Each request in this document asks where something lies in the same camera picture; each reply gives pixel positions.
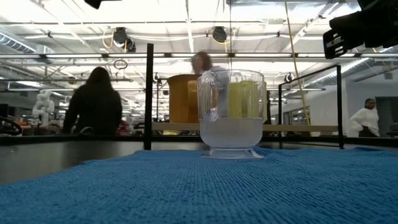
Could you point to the person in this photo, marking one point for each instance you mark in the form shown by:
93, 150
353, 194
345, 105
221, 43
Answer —
93, 105
365, 119
201, 62

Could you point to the pale yellow mug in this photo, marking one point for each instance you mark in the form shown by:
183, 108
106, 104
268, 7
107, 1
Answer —
265, 102

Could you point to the black table frame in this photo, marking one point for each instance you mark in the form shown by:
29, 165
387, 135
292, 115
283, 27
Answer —
93, 139

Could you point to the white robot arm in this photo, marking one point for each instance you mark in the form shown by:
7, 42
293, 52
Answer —
43, 107

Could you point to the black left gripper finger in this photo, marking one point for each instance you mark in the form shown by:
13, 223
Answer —
93, 3

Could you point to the blue cloth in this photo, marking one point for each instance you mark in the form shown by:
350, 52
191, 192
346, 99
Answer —
199, 186

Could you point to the orange ceramic mug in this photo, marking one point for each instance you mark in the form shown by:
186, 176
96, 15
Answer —
180, 99

